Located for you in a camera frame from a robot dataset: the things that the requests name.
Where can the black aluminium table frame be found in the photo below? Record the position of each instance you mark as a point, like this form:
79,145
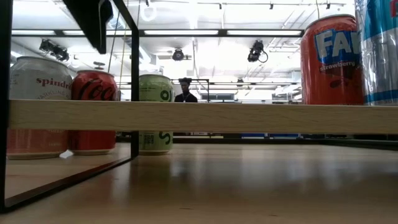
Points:
280,141

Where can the person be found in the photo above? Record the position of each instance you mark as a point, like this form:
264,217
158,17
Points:
185,96

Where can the black ceiling camera cluster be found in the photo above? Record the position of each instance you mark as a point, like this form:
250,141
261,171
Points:
54,50

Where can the red Coca-Cola can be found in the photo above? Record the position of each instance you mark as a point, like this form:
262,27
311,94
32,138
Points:
93,88

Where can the red Fanta strawberry can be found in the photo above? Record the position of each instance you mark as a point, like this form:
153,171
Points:
329,77

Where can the blue and silver can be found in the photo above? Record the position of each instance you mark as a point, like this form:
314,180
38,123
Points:
381,62

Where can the white and pink Spindrift can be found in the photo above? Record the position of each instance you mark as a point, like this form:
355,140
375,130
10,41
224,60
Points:
40,84

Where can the blue storage bin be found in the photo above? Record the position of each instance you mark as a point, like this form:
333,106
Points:
270,136

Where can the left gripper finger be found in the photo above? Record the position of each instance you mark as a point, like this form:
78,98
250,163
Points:
90,21

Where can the pale green soda can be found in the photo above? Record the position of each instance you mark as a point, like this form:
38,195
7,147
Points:
155,88

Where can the white paper scrap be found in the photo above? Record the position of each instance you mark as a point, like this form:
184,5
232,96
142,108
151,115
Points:
66,154

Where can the ceiling sensor disc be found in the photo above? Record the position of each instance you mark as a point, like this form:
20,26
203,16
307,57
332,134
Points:
99,63

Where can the wooden shelf with black frame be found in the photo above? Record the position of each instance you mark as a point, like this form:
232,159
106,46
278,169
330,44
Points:
217,118

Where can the round black ceiling camera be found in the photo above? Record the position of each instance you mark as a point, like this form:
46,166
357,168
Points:
178,54

